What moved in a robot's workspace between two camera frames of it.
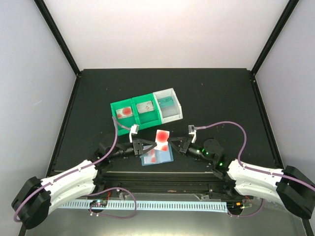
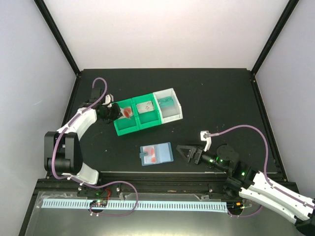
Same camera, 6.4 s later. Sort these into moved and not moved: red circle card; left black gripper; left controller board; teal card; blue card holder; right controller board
Moved: left black gripper; red circle card
Not moved: blue card holder; teal card; left controller board; right controller board
